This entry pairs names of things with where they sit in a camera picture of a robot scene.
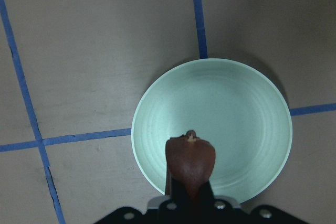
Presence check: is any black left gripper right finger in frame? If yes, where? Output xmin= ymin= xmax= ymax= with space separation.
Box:
xmin=196 ymin=181 xmax=214 ymax=205

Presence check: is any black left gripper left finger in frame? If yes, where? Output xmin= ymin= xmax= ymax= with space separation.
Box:
xmin=165 ymin=168 xmax=188 ymax=205

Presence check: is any brown chocolate bun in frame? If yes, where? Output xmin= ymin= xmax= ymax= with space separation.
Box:
xmin=165 ymin=130 xmax=216 ymax=200

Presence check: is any pale green plate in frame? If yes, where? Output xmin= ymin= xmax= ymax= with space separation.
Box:
xmin=131 ymin=58 xmax=292 ymax=203

